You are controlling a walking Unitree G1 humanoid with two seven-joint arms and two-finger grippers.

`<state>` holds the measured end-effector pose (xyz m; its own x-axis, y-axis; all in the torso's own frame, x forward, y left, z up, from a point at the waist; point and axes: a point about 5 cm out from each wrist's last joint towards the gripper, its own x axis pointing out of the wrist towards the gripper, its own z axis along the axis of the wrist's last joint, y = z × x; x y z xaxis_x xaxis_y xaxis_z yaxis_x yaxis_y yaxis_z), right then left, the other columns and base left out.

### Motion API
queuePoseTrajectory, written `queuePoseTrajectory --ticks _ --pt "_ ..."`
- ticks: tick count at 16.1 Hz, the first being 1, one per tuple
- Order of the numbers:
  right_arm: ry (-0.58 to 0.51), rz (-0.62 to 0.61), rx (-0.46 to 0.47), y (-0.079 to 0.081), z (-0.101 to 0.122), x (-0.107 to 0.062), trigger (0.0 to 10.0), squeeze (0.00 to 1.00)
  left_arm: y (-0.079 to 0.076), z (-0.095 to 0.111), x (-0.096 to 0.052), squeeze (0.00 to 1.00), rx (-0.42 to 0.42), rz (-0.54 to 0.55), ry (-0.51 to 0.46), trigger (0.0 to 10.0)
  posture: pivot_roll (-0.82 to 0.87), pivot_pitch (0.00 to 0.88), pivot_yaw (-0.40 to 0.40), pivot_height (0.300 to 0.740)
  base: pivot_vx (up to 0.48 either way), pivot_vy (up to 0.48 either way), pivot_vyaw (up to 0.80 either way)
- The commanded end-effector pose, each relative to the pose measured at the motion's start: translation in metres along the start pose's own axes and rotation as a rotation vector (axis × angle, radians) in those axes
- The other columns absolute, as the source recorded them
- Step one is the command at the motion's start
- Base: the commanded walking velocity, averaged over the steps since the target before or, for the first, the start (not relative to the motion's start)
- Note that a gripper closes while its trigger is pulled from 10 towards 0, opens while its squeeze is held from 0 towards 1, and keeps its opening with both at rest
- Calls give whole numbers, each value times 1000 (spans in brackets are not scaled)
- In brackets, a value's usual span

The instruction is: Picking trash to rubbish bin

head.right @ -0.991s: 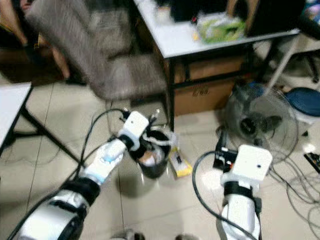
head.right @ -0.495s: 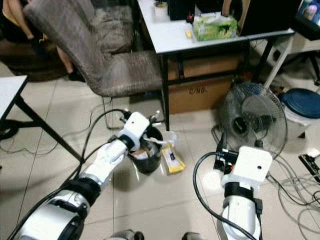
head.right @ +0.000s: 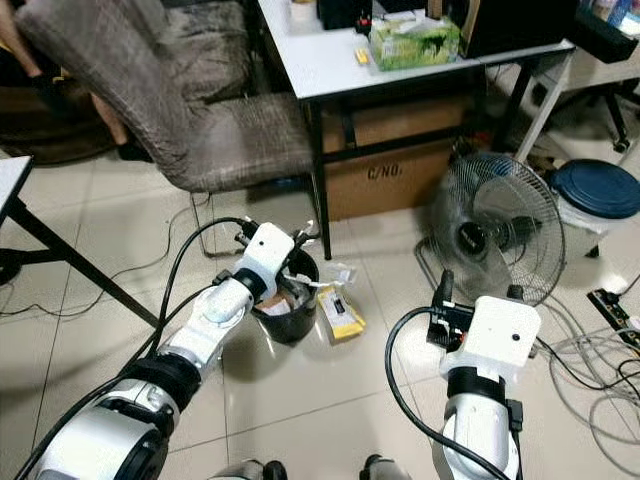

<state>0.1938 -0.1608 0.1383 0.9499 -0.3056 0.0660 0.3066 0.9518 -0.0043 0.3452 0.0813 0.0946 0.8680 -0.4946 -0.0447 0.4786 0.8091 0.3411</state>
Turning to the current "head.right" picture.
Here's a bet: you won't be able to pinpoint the small torn white cardboard piece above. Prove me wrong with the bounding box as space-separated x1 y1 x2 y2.
300 262 359 296

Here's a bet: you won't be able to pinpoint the large torn white cardboard sheet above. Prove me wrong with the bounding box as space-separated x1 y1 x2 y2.
260 275 311 311

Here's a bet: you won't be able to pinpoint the black rubbish bin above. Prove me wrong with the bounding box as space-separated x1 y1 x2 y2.
250 248 323 344

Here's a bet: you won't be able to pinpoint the black floor fan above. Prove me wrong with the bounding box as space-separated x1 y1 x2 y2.
415 150 566 306

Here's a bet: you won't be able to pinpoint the yellow packet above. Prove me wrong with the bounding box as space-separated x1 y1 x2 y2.
317 285 366 341

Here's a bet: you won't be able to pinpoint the black power strip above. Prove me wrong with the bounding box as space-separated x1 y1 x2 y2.
588 288 640 346

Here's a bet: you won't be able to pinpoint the brown cardboard box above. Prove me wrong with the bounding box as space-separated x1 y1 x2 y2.
322 95 491 223

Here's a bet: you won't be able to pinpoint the blue lid bucket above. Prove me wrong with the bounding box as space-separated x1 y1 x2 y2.
545 158 640 241

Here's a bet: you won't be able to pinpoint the white slanted desk leg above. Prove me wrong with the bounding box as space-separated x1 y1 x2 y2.
520 60 576 161

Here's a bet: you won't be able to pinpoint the brown fabric chair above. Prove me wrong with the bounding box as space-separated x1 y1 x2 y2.
15 0 319 256

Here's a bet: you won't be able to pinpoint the robot left leg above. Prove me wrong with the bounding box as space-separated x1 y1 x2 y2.
210 458 286 480

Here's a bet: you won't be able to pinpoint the green tissue box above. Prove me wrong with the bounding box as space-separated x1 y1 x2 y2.
368 15 463 71

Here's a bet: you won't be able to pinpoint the white cup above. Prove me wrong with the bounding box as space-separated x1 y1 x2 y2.
288 0 319 26

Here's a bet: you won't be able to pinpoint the seated person legs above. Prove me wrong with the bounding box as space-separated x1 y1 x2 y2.
0 0 151 161

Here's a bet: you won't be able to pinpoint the small black box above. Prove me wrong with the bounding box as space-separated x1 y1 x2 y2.
315 0 376 31

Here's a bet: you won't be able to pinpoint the large black computer case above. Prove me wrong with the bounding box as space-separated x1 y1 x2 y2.
445 0 581 56

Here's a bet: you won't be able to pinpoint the dark screen device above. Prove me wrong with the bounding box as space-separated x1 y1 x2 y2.
575 0 640 63

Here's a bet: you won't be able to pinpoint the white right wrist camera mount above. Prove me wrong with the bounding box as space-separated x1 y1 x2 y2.
445 295 543 386

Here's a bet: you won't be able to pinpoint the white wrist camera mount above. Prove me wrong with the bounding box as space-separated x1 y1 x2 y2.
445 295 543 386
230 222 296 296

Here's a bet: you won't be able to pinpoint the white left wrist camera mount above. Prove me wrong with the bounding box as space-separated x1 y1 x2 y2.
230 222 296 296

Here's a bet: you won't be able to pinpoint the grey floor cable bundle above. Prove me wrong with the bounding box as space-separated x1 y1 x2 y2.
535 300 640 471

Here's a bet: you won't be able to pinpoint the black table leg frame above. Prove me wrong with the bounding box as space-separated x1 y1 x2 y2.
0 195 161 326

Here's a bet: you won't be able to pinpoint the white desk black frame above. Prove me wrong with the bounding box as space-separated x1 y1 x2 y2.
255 0 591 261

